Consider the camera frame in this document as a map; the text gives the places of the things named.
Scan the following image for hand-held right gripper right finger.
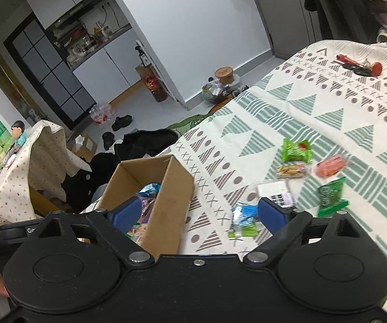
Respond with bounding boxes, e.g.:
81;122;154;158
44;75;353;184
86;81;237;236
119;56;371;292
242;197;360;266

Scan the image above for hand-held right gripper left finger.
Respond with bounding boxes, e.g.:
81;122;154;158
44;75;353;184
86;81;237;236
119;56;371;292
34;197;155;266

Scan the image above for large purple snack packet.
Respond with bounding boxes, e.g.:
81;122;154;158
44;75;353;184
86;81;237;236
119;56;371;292
140;197;157;224

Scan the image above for black and white snack packet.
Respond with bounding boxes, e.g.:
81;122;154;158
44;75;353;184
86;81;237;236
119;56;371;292
257;180;296;209

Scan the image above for small blue snack packet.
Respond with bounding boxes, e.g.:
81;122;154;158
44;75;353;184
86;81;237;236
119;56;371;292
230;203;259;226

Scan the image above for blue white snack packet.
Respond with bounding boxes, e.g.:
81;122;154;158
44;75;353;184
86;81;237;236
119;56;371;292
136;183;162;197

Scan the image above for brown cardboard box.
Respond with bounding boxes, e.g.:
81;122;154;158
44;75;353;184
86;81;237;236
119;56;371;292
97;154;195;256

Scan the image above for clear biscuit packet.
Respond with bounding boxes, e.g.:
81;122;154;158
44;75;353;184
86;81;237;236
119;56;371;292
277;163;310;178

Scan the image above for dark green snack packet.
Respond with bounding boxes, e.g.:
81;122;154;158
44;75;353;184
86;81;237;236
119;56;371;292
316;177;350;219

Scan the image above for pink snack packet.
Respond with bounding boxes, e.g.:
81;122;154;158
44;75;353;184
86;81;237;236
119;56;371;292
314;154;348;178

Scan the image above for black garment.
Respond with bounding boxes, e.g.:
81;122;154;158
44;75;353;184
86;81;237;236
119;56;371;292
61;153;120;214

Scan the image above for dotted tablecloth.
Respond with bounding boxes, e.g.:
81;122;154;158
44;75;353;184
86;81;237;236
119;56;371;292
0;119;93;226

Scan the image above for small cardboard box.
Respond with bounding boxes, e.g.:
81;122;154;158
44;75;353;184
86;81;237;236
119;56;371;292
67;134;98;162

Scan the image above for cartoon figurine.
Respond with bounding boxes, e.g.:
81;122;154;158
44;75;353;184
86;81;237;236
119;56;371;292
10;120;29;147

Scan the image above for pack of water bottles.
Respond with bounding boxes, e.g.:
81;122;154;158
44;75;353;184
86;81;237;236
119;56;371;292
89;103;115;126

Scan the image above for green patterned cloth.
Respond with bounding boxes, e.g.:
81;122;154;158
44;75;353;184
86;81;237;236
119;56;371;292
165;113;214;132

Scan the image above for filled clear plastic bag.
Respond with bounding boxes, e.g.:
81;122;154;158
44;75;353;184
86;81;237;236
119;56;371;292
202;79;232;104

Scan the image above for small brown carton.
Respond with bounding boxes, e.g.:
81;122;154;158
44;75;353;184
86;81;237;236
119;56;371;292
136;65;154;90

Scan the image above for white base cabinets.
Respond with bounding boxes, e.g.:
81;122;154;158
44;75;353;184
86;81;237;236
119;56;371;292
70;27;150;105

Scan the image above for black spray bottle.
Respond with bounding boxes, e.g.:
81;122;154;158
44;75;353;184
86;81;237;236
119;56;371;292
136;45;152;68

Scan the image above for black framed glass door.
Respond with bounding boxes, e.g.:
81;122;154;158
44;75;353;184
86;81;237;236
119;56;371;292
3;18;96;132

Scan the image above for key bunch with red tags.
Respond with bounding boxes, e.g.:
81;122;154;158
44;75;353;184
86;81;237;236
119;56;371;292
335;54;384;78

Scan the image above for cluttered kitchen counter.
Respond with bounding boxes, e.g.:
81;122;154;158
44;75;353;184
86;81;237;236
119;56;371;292
50;10;132;68

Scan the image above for grey door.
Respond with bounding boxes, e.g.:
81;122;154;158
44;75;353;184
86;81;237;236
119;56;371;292
242;0;318;59

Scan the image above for range hood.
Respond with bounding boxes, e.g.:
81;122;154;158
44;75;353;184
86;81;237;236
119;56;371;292
49;5;100;29

